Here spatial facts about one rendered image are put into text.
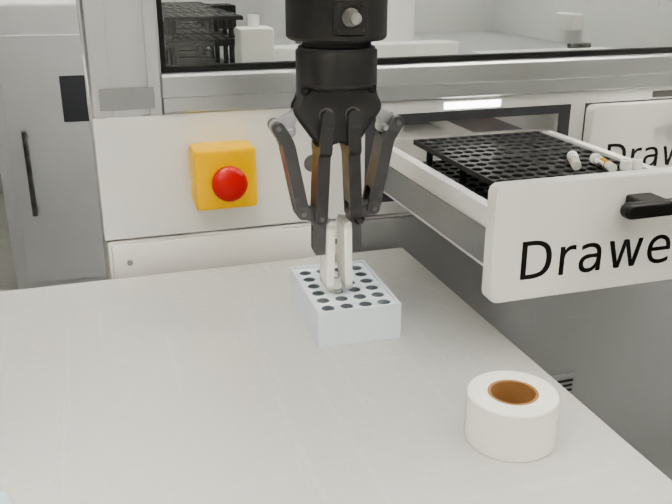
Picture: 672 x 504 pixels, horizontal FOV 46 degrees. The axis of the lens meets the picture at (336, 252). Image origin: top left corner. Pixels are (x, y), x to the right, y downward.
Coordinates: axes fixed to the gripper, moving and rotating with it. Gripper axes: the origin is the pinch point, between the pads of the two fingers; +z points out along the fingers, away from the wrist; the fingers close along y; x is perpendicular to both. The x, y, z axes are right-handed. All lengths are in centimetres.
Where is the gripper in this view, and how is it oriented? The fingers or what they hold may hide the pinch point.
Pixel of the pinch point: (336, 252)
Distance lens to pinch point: 79.6
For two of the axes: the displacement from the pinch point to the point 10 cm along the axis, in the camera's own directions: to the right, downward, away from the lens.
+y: 9.6, -0.9, 2.5
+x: -2.7, -3.3, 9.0
